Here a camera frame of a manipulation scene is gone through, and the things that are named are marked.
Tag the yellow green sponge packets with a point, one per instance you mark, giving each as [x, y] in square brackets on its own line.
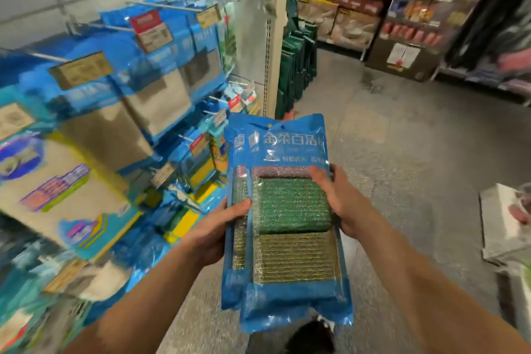
[195, 200]

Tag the red white price tag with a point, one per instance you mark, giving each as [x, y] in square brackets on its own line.
[152, 32]

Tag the yellowish price tag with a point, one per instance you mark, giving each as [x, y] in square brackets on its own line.
[15, 121]
[81, 71]
[209, 17]

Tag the dark green goods pile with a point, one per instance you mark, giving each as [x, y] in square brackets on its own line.
[294, 51]

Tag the background shelf with boxed goods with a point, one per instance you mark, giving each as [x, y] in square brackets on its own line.
[423, 9]

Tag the blue steel-cloth packets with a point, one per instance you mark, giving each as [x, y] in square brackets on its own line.
[199, 47]

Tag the blue green scouring pad packet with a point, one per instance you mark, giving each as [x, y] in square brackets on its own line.
[294, 225]
[235, 233]

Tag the blue glove packets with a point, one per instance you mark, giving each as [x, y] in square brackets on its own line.
[133, 271]

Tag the person's black shoe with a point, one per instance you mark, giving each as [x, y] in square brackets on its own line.
[311, 340]

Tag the clear packets with green print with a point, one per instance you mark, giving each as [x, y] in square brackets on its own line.
[229, 38]

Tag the person's right hand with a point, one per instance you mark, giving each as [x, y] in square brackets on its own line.
[344, 200]

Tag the blue antibacterial cloth packets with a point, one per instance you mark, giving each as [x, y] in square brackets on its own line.
[104, 134]

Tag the striped sponge packets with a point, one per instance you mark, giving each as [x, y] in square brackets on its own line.
[224, 117]

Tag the person's right forearm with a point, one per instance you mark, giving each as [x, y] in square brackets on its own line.
[440, 291]

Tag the person's left hand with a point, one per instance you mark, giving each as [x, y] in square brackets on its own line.
[212, 238]

